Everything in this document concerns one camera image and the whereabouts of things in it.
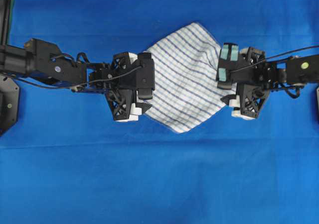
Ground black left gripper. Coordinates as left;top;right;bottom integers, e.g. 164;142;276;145
89;52;152;122

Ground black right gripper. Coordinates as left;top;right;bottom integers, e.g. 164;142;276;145
220;47;269;119

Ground white blue striped towel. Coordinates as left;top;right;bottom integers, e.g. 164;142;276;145
146;22;236;133

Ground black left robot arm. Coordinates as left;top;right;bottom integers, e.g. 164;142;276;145
0;39;155;122

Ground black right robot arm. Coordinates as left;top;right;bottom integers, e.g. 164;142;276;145
216;43;319;120

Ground blue table cloth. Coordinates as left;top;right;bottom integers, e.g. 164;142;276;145
0;0;319;224

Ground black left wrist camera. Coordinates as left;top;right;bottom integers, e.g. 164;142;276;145
118;52;155;100

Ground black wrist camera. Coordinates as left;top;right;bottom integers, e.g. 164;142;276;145
118;52;155;100
215;42;255;91

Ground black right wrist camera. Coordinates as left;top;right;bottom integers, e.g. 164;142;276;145
215;42;255;91

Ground black left camera cable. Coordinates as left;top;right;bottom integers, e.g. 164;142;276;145
14;63;145;89

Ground black camera cable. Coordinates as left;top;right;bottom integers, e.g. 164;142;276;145
228;45;319;73
14;63;145;89

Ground black right camera cable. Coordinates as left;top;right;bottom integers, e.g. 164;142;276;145
228;45;319;73

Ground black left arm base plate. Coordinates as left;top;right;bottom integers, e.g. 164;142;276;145
0;76;20;136

